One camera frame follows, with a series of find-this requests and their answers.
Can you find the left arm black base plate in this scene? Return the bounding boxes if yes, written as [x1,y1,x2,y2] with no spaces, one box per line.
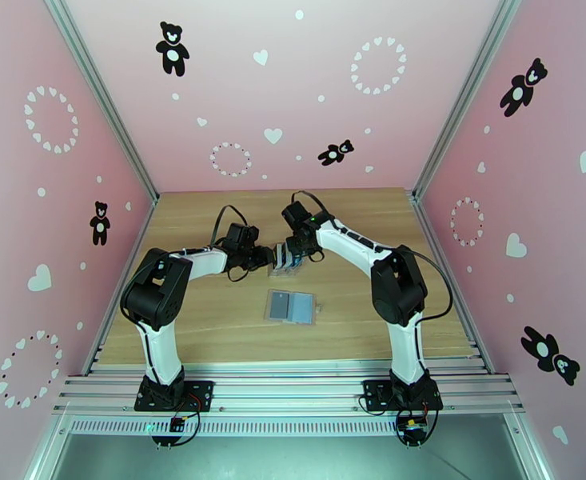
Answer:
[134,379,216,413]

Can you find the clear acrylic card stand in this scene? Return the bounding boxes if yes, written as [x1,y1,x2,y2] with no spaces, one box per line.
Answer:
[266,242,305,281]

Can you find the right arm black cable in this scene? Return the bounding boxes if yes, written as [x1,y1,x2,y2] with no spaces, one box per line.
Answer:
[290,190,335,225]

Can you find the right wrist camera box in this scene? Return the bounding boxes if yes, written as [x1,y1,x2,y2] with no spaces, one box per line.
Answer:
[281,200,315,228]

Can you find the left power connector with wires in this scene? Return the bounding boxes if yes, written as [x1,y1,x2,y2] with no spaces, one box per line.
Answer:
[149,393,205,450]

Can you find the right power connector with wires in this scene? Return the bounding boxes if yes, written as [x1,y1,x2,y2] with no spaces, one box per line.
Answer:
[394,388,446,450]

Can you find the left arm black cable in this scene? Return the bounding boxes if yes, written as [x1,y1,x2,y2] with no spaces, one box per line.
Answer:
[210,204,248,250]

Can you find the aluminium base frame rails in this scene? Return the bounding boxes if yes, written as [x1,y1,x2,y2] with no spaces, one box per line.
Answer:
[51,341,527,418]

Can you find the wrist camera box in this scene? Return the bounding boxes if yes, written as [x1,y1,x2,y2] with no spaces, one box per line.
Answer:
[221,222,260,253]
[281,200,315,228]

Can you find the pink card holder wallet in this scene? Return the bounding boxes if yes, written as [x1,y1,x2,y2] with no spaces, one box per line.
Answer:
[264,288,325,326]

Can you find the perforated metal strip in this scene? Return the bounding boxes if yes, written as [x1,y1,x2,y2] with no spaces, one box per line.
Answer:
[66,417,509,438]

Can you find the aluminium corner post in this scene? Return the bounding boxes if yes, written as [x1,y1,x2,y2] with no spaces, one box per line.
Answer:
[40,0,160,207]
[411,0,524,207]

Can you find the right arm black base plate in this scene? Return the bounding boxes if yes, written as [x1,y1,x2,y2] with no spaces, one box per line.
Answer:
[361,379,445,413]

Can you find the power connector with wires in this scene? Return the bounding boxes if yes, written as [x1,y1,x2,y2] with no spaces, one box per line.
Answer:
[149,393,205,450]
[394,388,446,450]

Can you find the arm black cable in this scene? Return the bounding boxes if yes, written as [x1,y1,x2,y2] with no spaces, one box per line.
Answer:
[290,190,335,225]
[210,204,248,250]

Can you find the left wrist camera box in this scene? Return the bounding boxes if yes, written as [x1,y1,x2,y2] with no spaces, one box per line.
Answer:
[221,222,260,253]

